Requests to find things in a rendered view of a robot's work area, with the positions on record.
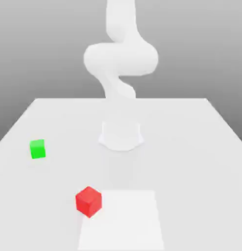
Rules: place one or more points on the small red cube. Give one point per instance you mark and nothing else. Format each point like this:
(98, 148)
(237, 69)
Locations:
(88, 202)

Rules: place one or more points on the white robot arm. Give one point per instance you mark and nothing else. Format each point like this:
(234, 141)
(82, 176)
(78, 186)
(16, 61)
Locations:
(121, 58)

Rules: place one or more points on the small green cube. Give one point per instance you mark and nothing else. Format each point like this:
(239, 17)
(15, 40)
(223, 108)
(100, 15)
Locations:
(37, 149)

